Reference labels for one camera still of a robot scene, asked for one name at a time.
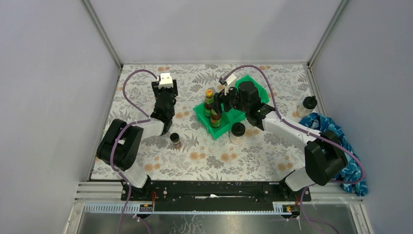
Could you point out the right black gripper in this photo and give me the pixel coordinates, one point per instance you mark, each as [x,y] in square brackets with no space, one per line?
[220,97]

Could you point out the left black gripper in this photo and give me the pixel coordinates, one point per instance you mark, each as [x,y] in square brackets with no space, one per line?
[172,90]

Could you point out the yellow cap sauce bottle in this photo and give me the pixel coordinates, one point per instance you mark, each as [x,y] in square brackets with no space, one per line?
[208,100]

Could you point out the green cap chili sauce bottle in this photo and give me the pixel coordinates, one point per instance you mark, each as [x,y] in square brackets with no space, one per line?
[215,119]

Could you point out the large clear black lid jar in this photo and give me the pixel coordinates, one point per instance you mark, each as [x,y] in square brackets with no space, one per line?
[237,133]

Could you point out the black cap spice jar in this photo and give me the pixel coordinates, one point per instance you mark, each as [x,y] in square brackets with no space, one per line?
[175,139]

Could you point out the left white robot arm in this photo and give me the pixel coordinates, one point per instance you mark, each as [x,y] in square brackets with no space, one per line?
[120,144]

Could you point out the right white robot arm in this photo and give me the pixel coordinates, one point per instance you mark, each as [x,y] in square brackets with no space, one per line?
[322,156]

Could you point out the green bin near section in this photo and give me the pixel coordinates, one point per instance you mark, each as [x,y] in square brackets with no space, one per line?
[214,132]

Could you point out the floral table mat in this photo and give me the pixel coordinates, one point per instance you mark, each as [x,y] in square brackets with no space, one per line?
[261,156]

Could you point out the right clear black lid jar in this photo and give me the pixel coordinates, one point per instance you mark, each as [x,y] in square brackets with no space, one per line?
[307,106]

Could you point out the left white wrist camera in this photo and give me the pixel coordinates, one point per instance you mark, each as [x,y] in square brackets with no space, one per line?
[165,80]

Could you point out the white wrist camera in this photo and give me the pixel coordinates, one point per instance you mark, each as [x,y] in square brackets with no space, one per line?
[227,80]
[165,80]

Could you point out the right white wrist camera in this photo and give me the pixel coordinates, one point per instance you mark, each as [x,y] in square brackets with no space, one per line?
[227,80]

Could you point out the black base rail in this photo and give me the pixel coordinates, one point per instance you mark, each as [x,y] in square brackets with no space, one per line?
[196,193]

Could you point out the white slotted cable duct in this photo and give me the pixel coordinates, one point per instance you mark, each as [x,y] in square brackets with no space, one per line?
[246,208]

